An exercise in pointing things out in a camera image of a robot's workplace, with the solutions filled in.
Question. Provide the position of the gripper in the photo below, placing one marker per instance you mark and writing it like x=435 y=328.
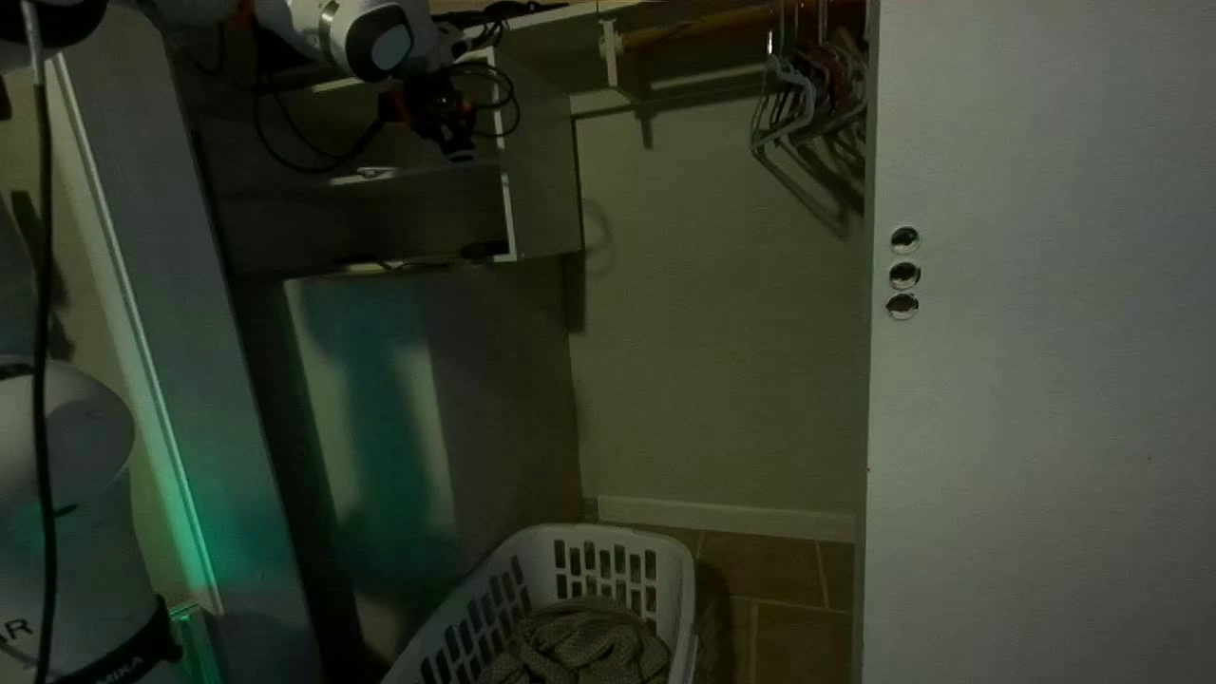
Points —
x=439 y=112

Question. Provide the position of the white plastic laundry basket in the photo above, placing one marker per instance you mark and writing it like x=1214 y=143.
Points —
x=532 y=579

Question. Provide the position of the patterned cloth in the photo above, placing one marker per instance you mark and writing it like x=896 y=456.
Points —
x=579 y=641

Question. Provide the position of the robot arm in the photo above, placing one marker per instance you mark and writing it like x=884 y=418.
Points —
x=76 y=532

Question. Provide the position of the white closet door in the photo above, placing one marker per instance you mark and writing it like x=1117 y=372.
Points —
x=1045 y=380

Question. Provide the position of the bunch of clothes hangers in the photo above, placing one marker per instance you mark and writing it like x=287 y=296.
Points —
x=807 y=104

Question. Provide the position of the wooden closet rod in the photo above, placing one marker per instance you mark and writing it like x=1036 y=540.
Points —
x=703 y=27

